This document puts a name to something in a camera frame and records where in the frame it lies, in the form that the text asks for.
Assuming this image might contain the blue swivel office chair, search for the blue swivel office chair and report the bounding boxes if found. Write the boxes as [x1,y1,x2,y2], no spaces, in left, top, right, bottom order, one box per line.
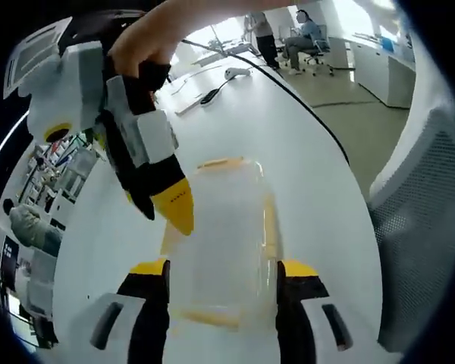
[302,22,335,77]

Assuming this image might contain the clear container with yellow clips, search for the clear container with yellow clips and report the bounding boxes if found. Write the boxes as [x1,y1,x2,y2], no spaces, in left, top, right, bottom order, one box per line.
[161,155,286,331]

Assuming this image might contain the person's right hand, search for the person's right hand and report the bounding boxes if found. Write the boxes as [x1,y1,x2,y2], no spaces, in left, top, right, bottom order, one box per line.
[108,11,184,76]

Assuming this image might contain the storage shelves with boxes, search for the storage shelves with boxes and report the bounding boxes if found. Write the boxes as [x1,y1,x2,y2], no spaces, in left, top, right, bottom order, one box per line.
[20,130,99,213]

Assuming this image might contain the black power strip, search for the black power strip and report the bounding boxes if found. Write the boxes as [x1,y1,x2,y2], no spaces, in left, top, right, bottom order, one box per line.
[199,88,221,108]

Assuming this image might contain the ceiling air conditioner unit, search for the ceiling air conditioner unit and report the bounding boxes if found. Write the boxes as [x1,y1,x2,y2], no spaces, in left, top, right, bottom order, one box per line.
[3,17,74,98]

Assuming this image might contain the grey mesh chair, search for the grey mesh chair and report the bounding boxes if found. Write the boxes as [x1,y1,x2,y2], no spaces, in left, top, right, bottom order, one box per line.
[366,107,455,354]

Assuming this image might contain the white office cabinets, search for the white office cabinets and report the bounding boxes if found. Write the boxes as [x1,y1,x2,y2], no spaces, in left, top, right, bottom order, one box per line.
[325,32,419,110]

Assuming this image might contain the curved ceiling light strip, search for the curved ceiling light strip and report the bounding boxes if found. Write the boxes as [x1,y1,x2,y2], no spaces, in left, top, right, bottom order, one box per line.
[0,108,32,183]

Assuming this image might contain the white handheld device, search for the white handheld device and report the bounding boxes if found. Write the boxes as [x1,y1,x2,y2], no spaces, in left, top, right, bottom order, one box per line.
[224,66,252,81]

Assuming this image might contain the floor cable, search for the floor cable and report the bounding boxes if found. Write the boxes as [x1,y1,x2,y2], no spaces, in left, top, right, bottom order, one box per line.
[309,96,407,111]

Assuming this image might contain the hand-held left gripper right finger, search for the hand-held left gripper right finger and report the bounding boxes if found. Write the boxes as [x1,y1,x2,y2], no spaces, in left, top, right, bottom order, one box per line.
[275,259,356,364]

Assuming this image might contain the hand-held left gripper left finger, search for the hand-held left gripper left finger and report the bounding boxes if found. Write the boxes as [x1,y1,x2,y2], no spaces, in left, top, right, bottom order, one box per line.
[89,257,171,364]

